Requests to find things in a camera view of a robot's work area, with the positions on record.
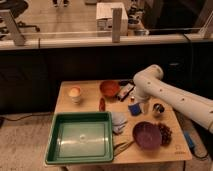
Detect blue sponge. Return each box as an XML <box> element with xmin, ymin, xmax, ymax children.
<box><xmin>128</xmin><ymin>103</ymin><xmax>142</xmax><ymax>116</ymax></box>

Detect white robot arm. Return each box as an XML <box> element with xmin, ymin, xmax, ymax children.
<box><xmin>133</xmin><ymin>64</ymin><xmax>213</xmax><ymax>134</ymax></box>

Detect green plastic tray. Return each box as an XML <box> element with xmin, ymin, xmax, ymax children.
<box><xmin>45</xmin><ymin>112</ymin><xmax>114</xmax><ymax>165</ymax></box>

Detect small dark cup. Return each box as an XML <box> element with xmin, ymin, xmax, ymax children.
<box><xmin>153</xmin><ymin>103</ymin><xmax>165</xmax><ymax>117</ymax></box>

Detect purple bowl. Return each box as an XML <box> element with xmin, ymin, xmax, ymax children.
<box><xmin>132</xmin><ymin>121</ymin><xmax>162</xmax><ymax>150</ymax></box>

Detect light blue cloth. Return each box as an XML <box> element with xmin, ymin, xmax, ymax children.
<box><xmin>112</xmin><ymin>112</ymin><xmax>127</xmax><ymax>134</ymax></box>

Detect dark grape bunch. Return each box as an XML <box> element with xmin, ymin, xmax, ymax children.
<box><xmin>158</xmin><ymin>123</ymin><xmax>172</xmax><ymax>146</ymax></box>

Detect orange bowl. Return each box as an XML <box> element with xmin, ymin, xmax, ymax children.
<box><xmin>100</xmin><ymin>80</ymin><xmax>120</xmax><ymax>98</ymax></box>

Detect small red object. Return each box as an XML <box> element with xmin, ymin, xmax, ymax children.
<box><xmin>99</xmin><ymin>98</ymin><xmax>106</xmax><ymax>111</ymax></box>

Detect blue tool beside table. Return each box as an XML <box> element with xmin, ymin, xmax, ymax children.
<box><xmin>184</xmin><ymin>132</ymin><xmax>195</xmax><ymax>149</ymax></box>

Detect yellow-green tongs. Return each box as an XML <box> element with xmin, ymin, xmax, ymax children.
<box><xmin>114</xmin><ymin>141</ymin><xmax>133</xmax><ymax>156</ymax></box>

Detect white cup with orange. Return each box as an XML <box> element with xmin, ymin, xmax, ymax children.
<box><xmin>68</xmin><ymin>86</ymin><xmax>81</xmax><ymax>103</ymax></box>

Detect white cardboard box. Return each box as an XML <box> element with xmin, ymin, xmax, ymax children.
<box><xmin>96</xmin><ymin>2</ymin><xmax>128</xmax><ymax>36</ymax></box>

